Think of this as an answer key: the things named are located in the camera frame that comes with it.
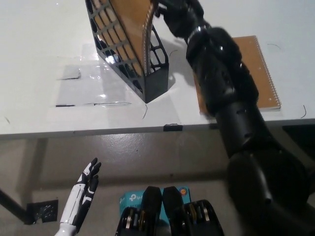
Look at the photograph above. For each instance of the grey table leg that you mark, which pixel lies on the grey table leg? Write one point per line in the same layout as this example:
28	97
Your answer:
39	159

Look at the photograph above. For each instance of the brown spiral notebook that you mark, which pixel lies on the brown spiral notebook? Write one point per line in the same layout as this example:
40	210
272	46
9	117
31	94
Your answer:
261	81
133	29

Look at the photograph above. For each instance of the black diagonal table leg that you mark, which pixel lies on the black diagonal table leg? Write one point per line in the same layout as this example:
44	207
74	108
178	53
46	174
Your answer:
12	204

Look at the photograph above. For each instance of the black table edge clip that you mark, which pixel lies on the black table edge clip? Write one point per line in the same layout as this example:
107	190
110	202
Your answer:
173	127

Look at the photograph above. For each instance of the teal router box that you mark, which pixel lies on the teal router box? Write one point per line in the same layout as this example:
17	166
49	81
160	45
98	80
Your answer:
129	199

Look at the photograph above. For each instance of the clear plastic sheet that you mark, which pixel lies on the clear plastic sheet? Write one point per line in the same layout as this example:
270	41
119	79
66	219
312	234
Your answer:
98	88

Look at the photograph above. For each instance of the black and white right hand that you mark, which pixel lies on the black and white right hand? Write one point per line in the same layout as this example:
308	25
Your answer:
182	17

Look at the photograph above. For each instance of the white and black left hand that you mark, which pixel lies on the white and black left hand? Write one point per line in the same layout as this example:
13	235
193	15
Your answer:
78	196

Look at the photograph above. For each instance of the grey paper patch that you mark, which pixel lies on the grey paper patch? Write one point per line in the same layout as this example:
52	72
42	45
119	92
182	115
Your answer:
71	72

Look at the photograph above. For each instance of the black floor plate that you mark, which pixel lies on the black floor plate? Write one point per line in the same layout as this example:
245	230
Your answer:
45	211

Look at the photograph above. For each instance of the black robot legs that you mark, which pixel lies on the black robot legs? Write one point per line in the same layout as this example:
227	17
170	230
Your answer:
172	221

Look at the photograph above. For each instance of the black lattice book holder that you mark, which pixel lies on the black lattice book holder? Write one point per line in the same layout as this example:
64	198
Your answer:
156	86

